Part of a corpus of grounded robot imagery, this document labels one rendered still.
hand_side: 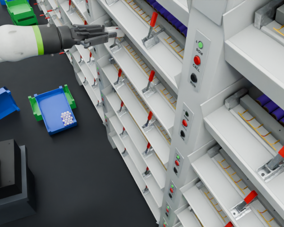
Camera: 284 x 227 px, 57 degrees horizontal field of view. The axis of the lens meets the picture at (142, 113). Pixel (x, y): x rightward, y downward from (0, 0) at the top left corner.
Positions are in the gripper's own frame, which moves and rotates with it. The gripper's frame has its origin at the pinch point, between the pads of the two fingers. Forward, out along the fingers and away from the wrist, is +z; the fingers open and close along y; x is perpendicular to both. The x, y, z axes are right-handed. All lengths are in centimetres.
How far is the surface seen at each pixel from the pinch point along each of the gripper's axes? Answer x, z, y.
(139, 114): -26.0, 4.4, 18.8
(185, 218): -45, 7, 57
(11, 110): -105, -40, -84
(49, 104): -92, -15, -68
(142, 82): -7.4, 1.4, 21.3
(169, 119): -7.5, 1.2, 39.4
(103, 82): -36.3, 4.1, -16.0
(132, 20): 11.3, -1.4, 14.2
